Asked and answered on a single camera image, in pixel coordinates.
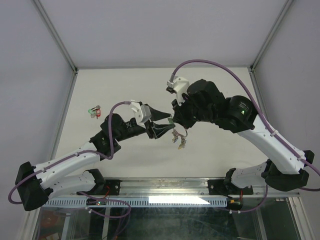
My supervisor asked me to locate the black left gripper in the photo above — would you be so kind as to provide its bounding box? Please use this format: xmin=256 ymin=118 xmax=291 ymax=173
xmin=115 ymin=106 xmax=175 ymax=142

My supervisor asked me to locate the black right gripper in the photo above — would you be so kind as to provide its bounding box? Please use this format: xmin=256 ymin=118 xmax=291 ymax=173
xmin=171 ymin=92 xmax=216 ymax=130

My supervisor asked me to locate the key with green tag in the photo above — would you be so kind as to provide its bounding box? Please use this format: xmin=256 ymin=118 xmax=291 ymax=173
xmin=167 ymin=114 xmax=175 ymax=125
xmin=88 ymin=105 xmax=101 ymax=118

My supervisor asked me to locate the silver keyring with keys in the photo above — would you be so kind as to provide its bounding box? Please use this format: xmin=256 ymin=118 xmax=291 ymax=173
xmin=171 ymin=128 xmax=188 ymax=150

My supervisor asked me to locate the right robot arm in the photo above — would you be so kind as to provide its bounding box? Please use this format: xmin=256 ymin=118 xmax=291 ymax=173
xmin=166 ymin=78 xmax=314 ymax=194

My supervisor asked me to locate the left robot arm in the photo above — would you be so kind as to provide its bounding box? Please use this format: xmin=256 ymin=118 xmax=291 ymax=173
xmin=8 ymin=101 xmax=175 ymax=211

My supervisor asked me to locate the key with red tag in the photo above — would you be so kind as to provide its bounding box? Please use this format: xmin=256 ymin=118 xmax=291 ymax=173
xmin=95 ymin=109 xmax=101 ymax=119

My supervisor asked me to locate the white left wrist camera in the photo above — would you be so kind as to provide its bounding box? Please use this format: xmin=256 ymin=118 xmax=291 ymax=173
xmin=129 ymin=100 xmax=152 ymax=128

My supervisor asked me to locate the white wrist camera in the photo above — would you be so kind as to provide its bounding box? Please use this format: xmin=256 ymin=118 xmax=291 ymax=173
xmin=166 ymin=76 xmax=190 ymax=106
xmin=129 ymin=100 xmax=152 ymax=128

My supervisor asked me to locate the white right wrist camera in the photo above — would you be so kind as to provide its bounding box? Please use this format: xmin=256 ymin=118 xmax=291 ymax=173
xmin=166 ymin=76 xmax=190 ymax=106

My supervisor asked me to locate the metal mounting rail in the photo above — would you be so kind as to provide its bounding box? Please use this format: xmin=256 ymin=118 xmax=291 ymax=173
xmin=76 ymin=177 xmax=301 ymax=196

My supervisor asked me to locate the white slotted cable duct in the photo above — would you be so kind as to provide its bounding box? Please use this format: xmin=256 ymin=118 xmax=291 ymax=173
xmin=44 ymin=195 xmax=227 ymax=208

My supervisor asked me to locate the right aluminium frame post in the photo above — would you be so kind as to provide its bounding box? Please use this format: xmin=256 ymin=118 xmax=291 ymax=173
xmin=250 ymin=0 xmax=296 ymax=72

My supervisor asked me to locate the aluminium frame post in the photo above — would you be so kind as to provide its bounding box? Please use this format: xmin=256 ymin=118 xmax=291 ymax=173
xmin=31 ymin=0 xmax=78 ymax=73
xmin=250 ymin=0 xmax=296 ymax=72

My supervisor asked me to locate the left aluminium frame post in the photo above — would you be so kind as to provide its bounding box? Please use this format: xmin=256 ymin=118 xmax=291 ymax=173
xmin=31 ymin=0 xmax=78 ymax=73

